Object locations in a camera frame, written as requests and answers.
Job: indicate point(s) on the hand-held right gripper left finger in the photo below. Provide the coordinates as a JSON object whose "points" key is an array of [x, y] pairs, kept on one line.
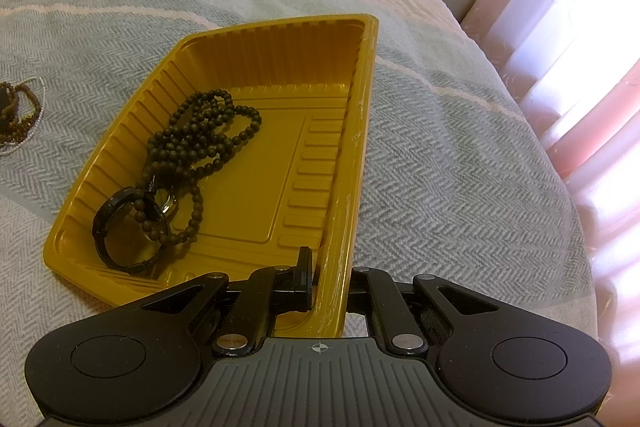
{"points": [[302, 279]]}

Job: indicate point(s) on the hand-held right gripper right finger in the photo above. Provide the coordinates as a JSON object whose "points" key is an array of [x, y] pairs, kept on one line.
{"points": [[367, 279]]}

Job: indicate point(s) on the yellow plastic tray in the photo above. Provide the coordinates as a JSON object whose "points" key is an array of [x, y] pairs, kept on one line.
{"points": [[250, 217]]}

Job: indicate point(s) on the pink curtain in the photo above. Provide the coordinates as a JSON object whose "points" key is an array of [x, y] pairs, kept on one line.
{"points": [[575, 57]]}

